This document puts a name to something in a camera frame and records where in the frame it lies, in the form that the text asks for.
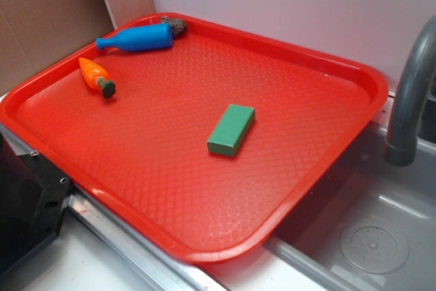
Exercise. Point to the orange toy carrot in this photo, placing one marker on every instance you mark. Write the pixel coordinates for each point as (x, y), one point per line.
(97, 77)

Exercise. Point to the green rectangular block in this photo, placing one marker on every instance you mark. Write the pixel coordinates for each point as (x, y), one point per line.
(231, 130)

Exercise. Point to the red plastic tray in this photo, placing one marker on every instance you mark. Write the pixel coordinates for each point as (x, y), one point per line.
(143, 153)

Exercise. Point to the brown rough stone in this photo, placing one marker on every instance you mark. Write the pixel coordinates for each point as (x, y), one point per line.
(178, 25)

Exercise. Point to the blue toy bottle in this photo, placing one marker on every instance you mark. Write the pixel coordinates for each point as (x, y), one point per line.
(136, 39)

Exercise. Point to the grey toy sink basin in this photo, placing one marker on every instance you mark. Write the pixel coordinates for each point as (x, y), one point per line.
(365, 225)

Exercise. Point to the grey plastic faucet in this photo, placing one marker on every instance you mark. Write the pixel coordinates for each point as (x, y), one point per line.
(413, 111)

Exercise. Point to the brown cardboard panel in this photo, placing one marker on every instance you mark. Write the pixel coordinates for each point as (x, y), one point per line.
(37, 33)

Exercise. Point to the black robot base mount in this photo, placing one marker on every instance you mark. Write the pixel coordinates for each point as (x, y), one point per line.
(34, 195)

